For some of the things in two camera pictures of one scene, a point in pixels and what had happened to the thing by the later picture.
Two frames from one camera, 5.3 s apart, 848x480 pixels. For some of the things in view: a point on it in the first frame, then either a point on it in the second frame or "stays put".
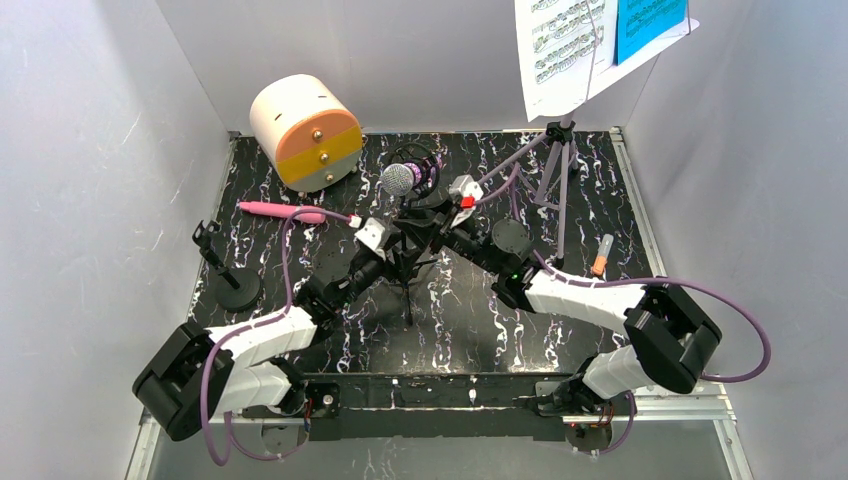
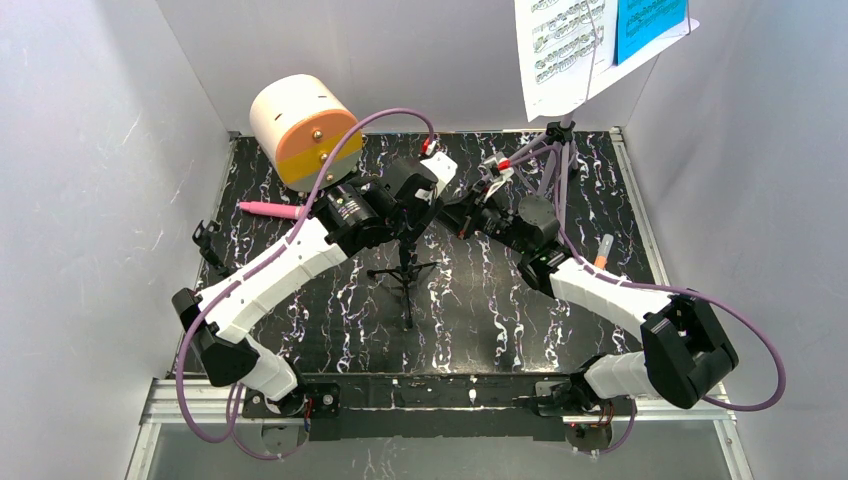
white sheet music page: [564, 47] stays put
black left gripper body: [385, 249] → [411, 196]
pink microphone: [284, 211] stays put
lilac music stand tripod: [552, 192] stays put
